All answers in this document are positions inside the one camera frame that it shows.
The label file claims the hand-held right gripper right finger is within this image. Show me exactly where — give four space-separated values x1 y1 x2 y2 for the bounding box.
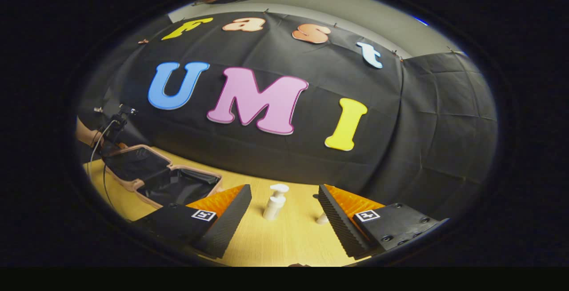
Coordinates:
318 184 448 259

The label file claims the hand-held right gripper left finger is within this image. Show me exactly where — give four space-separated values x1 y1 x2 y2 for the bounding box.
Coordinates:
133 184 252 259

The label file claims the white pump bottle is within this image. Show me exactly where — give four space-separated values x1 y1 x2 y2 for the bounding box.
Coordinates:
262 183 290 221

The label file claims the pink suitcase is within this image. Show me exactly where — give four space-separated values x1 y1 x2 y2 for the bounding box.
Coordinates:
101 144 223 209

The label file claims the black backdrop cloth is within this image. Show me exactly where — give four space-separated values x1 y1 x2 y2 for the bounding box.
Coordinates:
78 11 498 220

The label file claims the white cable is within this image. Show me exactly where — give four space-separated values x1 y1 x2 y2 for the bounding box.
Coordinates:
88 120 120 180

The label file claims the black cable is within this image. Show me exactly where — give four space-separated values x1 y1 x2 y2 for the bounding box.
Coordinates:
102 162 117 209

